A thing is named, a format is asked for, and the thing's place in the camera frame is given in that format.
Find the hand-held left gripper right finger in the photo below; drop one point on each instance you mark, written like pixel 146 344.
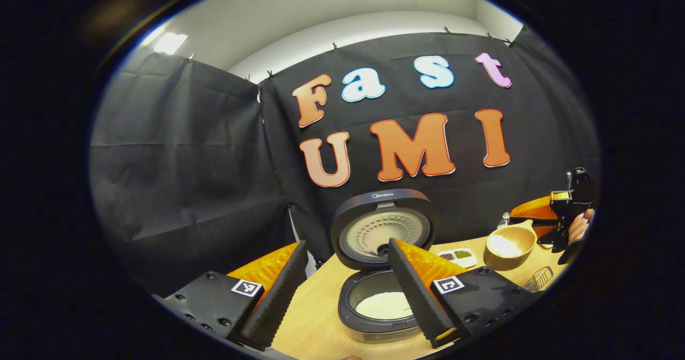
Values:
pixel 417 301

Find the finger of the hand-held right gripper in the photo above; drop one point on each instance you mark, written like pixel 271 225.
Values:
pixel 535 210
pixel 559 237

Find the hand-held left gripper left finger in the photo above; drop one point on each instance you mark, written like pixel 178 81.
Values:
pixel 278 301

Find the heap of white rice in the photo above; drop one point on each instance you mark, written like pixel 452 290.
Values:
pixel 504 246
pixel 382 305

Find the wooden spoon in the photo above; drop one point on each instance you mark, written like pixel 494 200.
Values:
pixel 527 253

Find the black and silver rice cooker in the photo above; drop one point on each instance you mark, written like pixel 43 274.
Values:
pixel 374 231

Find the white divided bean dish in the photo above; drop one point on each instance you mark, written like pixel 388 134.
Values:
pixel 468 261

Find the black backdrop cloth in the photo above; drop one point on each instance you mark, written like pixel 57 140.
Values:
pixel 187 178

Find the ceiling light panel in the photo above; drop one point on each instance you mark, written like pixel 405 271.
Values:
pixel 171 43

